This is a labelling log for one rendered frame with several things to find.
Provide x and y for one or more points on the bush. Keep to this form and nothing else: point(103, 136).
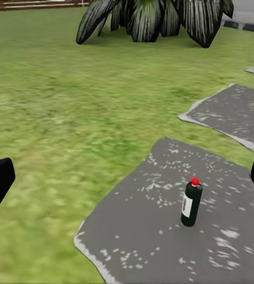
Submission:
point(145, 19)

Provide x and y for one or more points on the pesticide atomizer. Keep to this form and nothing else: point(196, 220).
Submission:
point(191, 202)

